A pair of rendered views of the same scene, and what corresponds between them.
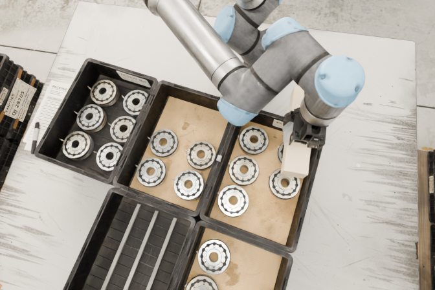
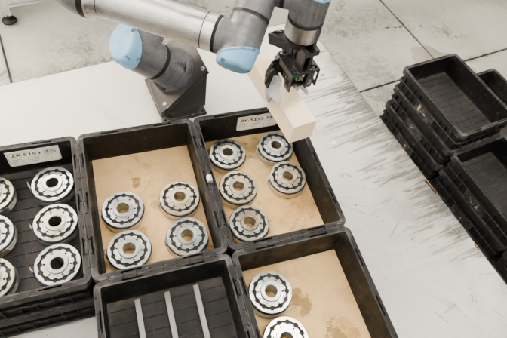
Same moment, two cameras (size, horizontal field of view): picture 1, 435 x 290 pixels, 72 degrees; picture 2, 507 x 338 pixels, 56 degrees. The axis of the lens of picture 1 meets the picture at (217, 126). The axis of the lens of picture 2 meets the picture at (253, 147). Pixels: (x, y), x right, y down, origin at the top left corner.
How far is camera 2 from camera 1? 53 cm
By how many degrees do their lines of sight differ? 30
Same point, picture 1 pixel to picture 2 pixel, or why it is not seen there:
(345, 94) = not seen: outside the picture
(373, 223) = (382, 184)
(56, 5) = not seen: outside the picture
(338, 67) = not seen: outside the picture
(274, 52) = not seen: outside the picture
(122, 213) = (120, 326)
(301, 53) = not seen: outside the picture
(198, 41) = (167, 9)
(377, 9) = not seen: hidden behind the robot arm
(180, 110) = (117, 169)
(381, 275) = (422, 225)
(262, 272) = (327, 278)
